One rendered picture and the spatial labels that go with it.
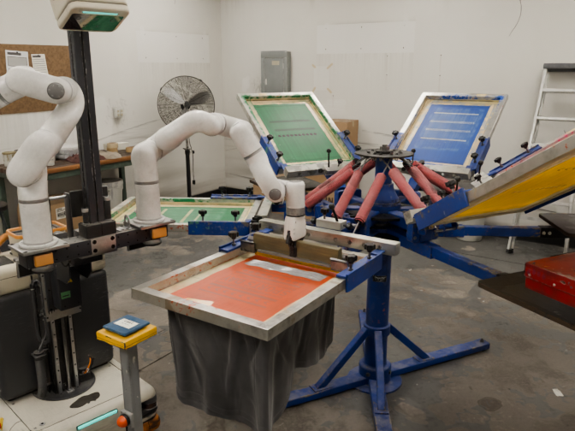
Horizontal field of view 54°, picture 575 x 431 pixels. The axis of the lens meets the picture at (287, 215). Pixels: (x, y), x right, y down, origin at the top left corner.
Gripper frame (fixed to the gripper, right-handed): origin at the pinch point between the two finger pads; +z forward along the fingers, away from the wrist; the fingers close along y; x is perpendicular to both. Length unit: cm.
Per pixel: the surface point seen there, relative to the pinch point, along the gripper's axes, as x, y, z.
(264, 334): 28, 60, 4
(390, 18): -143, -413, -121
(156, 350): -131, -40, 101
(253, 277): -5.7, 21.0, 5.9
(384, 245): 28.9, -21.9, -0.9
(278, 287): 8.1, 24.3, 6.0
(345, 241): 10.9, -21.9, 0.2
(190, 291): -16.5, 44.4, 5.7
